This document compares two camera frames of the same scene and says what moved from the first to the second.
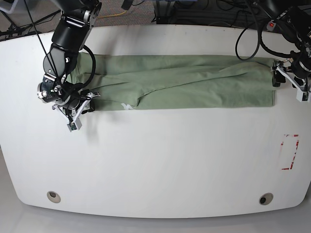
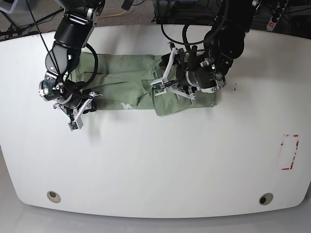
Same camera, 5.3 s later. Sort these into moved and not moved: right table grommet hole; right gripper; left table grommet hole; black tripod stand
Moved: right gripper
Not moved: right table grommet hole; left table grommet hole; black tripod stand
